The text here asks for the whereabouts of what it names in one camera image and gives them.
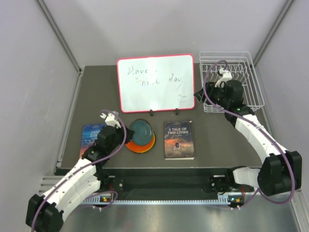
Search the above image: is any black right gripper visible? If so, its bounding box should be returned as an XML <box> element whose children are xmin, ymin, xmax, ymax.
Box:
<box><xmin>194</xmin><ymin>82</ymin><xmax>230</xmax><ymax>109</ymax></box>

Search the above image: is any orange plate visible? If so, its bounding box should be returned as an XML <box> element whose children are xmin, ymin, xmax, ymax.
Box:
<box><xmin>126</xmin><ymin>141</ymin><xmax>146</xmax><ymax>154</ymax></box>

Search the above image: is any dark teal ceramic plate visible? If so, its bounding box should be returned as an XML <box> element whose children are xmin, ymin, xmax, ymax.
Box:
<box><xmin>129</xmin><ymin>118</ymin><xmax>153</xmax><ymax>146</ymax></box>

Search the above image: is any lime green plate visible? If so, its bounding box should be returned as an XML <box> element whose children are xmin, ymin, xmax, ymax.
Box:
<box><xmin>144</xmin><ymin>133</ymin><xmax>156</xmax><ymax>152</ymax></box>

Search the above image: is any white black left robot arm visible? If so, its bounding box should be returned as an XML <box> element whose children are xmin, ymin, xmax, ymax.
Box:
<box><xmin>26</xmin><ymin>125</ymin><xmax>134</xmax><ymax>232</ymax></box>

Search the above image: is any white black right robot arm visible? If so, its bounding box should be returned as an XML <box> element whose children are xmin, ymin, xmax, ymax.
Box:
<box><xmin>194</xmin><ymin>80</ymin><xmax>302</xmax><ymax>196</ymax></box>

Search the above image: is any Jane Eyre book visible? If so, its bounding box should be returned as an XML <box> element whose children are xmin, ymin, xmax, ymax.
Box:
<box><xmin>80</xmin><ymin>123</ymin><xmax>105</xmax><ymax>157</ymax></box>

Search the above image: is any pink framed whiteboard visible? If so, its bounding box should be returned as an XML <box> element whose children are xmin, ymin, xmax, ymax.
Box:
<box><xmin>117</xmin><ymin>54</ymin><xmax>195</xmax><ymax>113</ymax></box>

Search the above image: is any Tale of Two Cities book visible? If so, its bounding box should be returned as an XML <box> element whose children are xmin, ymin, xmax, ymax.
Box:
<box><xmin>164</xmin><ymin>120</ymin><xmax>195</xmax><ymax>160</ymax></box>

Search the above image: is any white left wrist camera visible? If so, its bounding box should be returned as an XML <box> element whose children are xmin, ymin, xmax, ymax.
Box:
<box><xmin>100</xmin><ymin>111</ymin><xmax>121</xmax><ymax>129</ymax></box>

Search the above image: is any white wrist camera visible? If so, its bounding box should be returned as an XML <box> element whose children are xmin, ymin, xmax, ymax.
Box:
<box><xmin>100</xmin><ymin>111</ymin><xmax>121</xmax><ymax>129</ymax></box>
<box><xmin>215</xmin><ymin>68</ymin><xmax>232</xmax><ymax>87</ymax></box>

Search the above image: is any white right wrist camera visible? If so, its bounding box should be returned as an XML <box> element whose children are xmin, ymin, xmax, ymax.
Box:
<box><xmin>215</xmin><ymin>68</ymin><xmax>232</xmax><ymax>87</ymax></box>

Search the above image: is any white wire dish rack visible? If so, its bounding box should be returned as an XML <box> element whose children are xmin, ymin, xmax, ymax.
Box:
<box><xmin>199</xmin><ymin>51</ymin><xmax>265</xmax><ymax>112</ymax></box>

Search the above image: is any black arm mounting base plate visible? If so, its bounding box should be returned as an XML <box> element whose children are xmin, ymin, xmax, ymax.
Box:
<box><xmin>98</xmin><ymin>168</ymin><xmax>238</xmax><ymax>200</ymax></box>

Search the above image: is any aluminium frame rail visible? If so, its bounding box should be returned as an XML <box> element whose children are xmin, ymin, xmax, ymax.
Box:
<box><xmin>31</xmin><ymin>168</ymin><xmax>290</xmax><ymax>211</ymax></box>

